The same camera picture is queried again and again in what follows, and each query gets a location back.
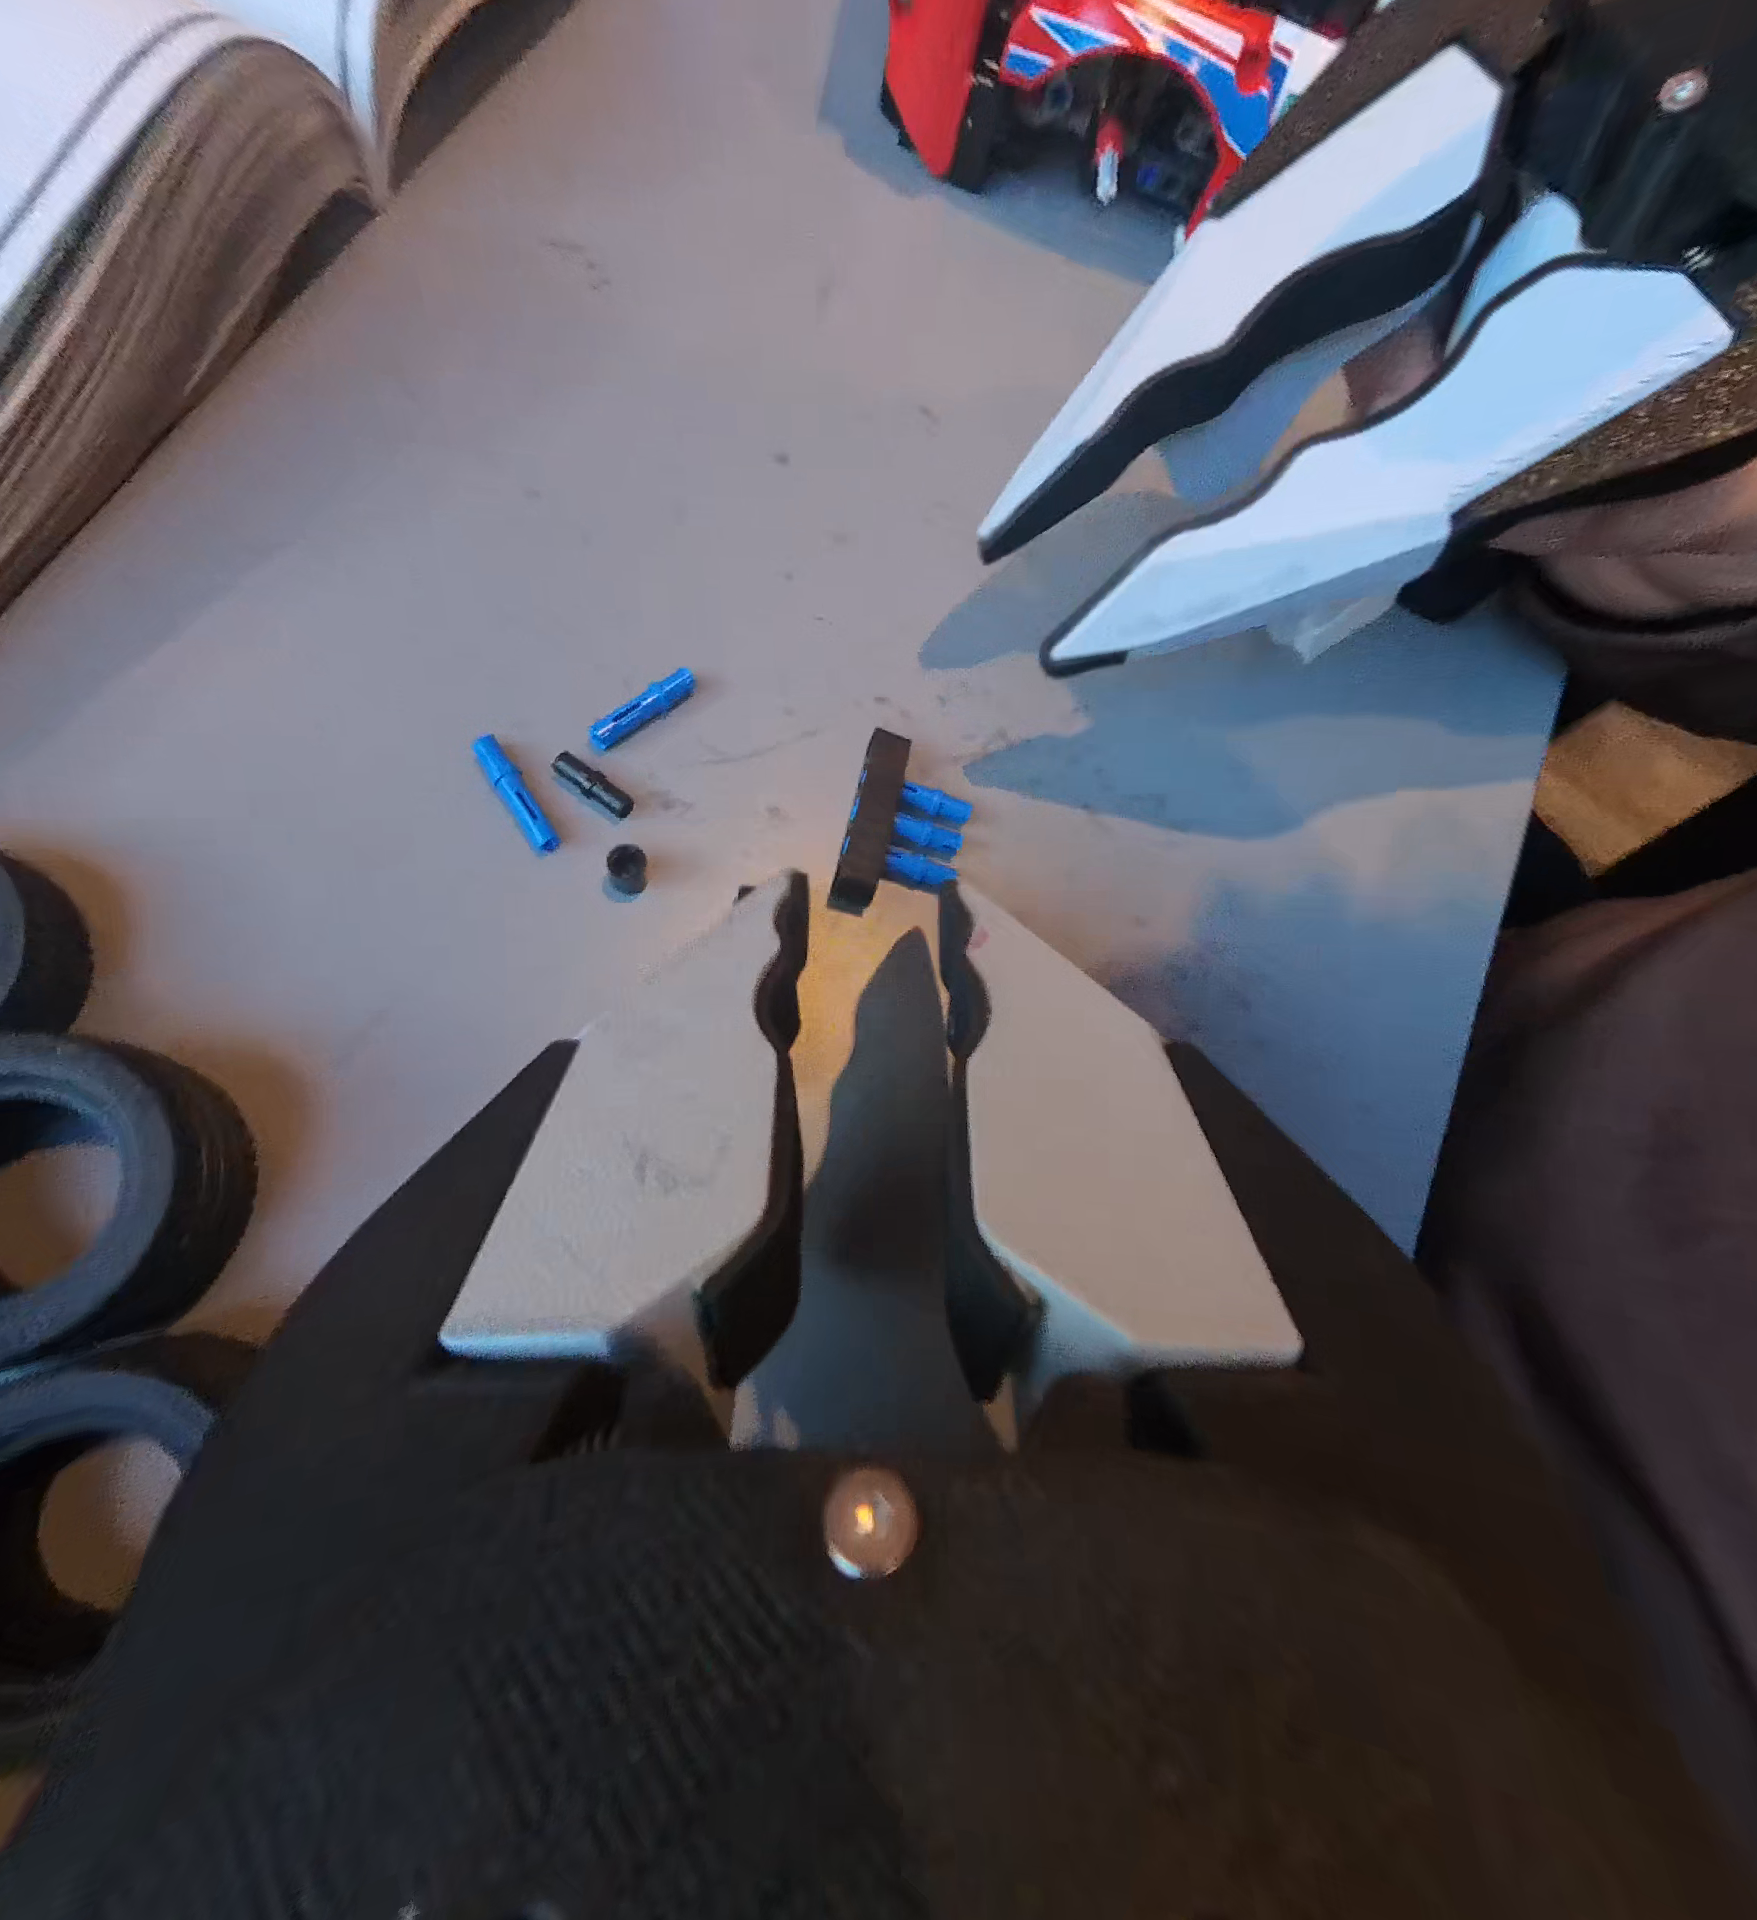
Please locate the long black toy beam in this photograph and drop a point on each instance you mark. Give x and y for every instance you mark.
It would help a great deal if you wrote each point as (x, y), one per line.
(866, 841)

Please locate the black toy connector pin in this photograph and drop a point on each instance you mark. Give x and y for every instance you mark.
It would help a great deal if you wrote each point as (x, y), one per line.
(595, 784)

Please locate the black chair frame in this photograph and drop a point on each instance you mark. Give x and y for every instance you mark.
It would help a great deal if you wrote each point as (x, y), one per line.
(1660, 830)

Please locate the grey desk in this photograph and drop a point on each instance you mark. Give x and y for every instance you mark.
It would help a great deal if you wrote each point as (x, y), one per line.
(669, 454)

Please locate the open instruction booklet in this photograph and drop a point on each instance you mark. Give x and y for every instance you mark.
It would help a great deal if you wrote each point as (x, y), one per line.
(142, 301)

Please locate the person's right hand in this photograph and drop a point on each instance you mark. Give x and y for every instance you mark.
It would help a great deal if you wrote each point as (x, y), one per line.
(1689, 538)

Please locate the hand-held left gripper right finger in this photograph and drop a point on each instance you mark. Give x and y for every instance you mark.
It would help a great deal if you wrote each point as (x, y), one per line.
(1120, 1187)

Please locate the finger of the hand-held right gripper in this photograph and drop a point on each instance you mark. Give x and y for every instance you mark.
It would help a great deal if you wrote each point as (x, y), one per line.
(1420, 496)
(1270, 254)

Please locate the red black toy car model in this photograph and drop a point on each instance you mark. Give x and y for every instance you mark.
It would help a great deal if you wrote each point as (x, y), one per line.
(954, 88)

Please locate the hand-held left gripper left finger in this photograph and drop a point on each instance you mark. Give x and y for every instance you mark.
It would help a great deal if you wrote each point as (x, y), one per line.
(621, 1187)

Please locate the black toy bush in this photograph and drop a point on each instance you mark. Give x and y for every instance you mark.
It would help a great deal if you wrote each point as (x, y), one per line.
(625, 874)

